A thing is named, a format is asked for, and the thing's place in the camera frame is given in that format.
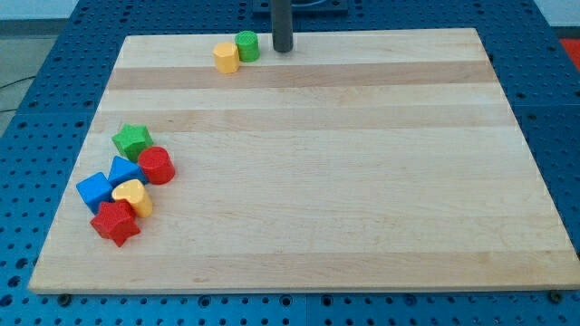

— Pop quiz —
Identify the red cylinder block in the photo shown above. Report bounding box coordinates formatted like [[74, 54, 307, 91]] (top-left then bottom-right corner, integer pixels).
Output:
[[138, 146, 176, 185]]

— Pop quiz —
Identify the blue triangle block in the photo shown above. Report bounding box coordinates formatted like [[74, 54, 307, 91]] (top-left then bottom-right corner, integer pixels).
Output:
[[108, 156, 148, 187]]

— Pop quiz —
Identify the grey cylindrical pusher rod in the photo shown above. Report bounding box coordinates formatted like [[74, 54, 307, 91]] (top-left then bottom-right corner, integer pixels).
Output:
[[270, 0, 294, 53]]

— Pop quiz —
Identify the blue cube block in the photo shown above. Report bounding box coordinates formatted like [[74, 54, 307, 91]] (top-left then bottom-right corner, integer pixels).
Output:
[[76, 172, 112, 215]]

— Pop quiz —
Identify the green cylinder block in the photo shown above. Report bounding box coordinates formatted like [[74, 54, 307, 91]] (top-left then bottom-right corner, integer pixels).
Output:
[[235, 31, 260, 62]]

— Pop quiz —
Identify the wooden board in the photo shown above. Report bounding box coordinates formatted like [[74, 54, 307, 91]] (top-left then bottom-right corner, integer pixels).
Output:
[[29, 28, 579, 294]]

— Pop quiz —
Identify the green star block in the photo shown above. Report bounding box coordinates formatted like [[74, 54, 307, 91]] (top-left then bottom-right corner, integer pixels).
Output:
[[111, 124, 154, 163]]

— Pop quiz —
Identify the yellow heart block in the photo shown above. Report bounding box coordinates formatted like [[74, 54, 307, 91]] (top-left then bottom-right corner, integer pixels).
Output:
[[111, 179, 153, 217]]

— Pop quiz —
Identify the red star block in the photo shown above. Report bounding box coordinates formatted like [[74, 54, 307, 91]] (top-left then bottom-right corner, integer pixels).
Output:
[[90, 199, 140, 247]]

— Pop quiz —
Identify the yellow hexagon block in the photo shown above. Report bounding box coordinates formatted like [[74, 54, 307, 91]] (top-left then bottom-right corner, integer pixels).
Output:
[[212, 42, 240, 74]]

